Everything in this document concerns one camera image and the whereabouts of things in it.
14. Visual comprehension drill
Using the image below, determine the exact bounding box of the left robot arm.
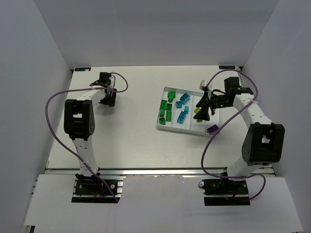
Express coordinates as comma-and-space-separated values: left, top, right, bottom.
64, 72, 117, 180

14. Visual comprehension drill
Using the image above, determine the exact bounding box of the dark label sticker left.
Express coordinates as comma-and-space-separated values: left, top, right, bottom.
74, 67, 91, 72

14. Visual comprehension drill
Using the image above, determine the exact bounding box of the white compartment tray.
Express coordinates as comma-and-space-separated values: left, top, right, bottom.
156, 86, 221, 136

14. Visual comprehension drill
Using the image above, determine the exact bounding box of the lime 2x2 lego brick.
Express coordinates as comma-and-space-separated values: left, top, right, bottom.
194, 108, 201, 114

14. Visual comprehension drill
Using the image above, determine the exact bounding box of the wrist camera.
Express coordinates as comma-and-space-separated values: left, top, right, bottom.
199, 80, 212, 98
110, 75, 116, 89

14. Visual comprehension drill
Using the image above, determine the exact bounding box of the dark label sticker right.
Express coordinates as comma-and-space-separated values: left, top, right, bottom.
218, 65, 236, 70

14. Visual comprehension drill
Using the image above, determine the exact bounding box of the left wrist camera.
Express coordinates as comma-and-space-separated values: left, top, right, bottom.
110, 75, 116, 89

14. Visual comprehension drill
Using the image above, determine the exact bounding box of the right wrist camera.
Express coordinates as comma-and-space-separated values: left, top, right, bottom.
199, 80, 212, 98

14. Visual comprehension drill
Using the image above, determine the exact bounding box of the teal square lego brick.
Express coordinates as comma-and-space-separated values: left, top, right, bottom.
184, 106, 189, 114

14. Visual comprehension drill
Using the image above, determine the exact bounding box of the dark label sticker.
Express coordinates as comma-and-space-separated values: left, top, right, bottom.
74, 67, 91, 72
218, 65, 236, 70

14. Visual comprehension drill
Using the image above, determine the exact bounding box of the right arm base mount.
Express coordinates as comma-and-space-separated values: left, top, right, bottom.
198, 179, 250, 206

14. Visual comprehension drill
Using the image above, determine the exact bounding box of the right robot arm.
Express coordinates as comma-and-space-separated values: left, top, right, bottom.
194, 77, 285, 180

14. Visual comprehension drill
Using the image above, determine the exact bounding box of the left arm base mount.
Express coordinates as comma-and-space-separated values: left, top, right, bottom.
71, 174, 122, 204

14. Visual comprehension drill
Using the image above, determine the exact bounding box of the teal 2x4 lego brick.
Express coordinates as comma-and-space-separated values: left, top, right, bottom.
177, 111, 187, 124

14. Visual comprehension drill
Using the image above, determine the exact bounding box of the teal small lego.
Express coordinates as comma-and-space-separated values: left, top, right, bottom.
175, 101, 182, 109

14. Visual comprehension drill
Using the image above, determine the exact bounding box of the green 2x4 lego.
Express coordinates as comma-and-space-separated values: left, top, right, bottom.
160, 100, 167, 111
165, 110, 172, 122

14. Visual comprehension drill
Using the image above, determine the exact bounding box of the green square lego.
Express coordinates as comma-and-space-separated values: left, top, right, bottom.
159, 109, 165, 117
166, 103, 173, 111

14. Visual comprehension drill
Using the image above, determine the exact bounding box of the teal curved large lego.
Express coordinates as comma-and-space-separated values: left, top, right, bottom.
179, 93, 190, 104

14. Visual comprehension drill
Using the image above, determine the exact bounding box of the green curved lego brick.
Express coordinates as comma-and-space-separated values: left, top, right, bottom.
167, 91, 176, 102

